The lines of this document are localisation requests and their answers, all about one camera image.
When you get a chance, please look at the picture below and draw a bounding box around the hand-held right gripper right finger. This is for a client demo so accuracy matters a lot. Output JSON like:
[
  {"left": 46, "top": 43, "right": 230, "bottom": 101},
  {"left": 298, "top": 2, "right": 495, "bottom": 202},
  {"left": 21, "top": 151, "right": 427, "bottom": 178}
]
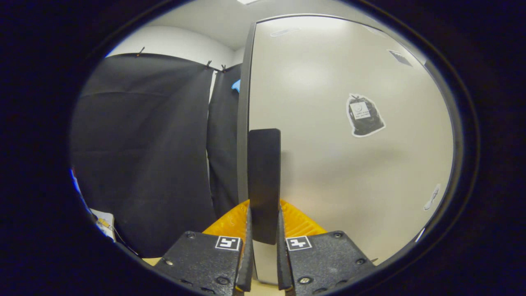
[{"left": 276, "top": 199, "right": 376, "bottom": 296}]

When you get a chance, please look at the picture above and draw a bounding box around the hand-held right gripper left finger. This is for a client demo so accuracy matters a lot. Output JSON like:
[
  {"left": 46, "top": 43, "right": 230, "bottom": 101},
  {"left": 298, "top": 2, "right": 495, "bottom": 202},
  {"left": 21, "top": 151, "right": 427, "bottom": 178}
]
[{"left": 153, "top": 199, "right": 254, "bottom": 296}]

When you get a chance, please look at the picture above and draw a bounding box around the black door handle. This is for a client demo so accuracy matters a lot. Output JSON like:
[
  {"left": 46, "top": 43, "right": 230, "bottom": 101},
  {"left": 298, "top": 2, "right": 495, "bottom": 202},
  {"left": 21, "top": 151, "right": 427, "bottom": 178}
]
[{"left": 247, "top": 128, "right": 281, "bottom": 245}]

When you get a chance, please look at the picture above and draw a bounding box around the beige cabinet door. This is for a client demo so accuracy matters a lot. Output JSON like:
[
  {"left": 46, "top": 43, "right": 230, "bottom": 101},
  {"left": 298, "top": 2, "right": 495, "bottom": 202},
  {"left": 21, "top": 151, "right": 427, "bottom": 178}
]
[{"left": 248, "top": 16, "right": 455, "bottom": 285}]

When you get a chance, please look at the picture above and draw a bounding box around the black backdrop cloth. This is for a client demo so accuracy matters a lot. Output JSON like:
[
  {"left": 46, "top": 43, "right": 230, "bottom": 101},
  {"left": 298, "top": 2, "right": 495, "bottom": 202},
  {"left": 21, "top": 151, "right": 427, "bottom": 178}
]
[{"left": 70, "top": 53, "right": 243, "bottom": 259}]

